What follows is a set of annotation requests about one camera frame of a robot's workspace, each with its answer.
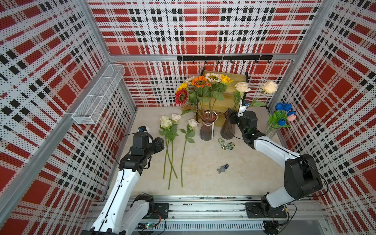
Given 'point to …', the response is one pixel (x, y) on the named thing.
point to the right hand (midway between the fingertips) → (235, 108)
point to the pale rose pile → (192, 124)
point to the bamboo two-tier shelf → (221, 106)
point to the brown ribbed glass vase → (227, 131)
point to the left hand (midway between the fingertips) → (161, 141)
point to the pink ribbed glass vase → (207, 129)
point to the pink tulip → (292, 117)
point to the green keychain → (230, 146)
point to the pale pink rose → (176, 117)
